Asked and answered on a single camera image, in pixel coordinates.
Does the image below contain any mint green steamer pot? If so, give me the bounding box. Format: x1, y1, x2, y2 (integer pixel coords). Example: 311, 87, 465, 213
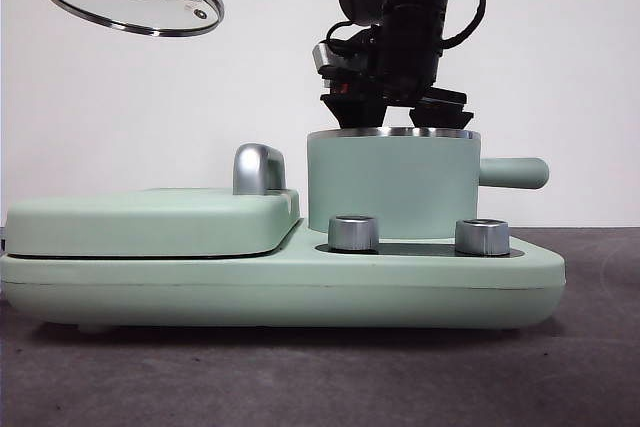
305, 126, 552, 243

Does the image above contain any mint green breakfast machine base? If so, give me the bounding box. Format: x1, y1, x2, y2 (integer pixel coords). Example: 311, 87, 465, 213
0, 220, 568, 336

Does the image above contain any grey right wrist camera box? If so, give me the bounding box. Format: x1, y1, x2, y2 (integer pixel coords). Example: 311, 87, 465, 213
311, 40, 354, 81

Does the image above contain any silver control knob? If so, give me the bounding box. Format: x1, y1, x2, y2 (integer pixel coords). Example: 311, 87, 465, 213
453, 217, 511, 256
326, 215, 380, 254

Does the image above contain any green griddle cover silver handle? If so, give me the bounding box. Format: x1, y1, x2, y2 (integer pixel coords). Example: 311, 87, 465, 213
3, 142, 302, 260

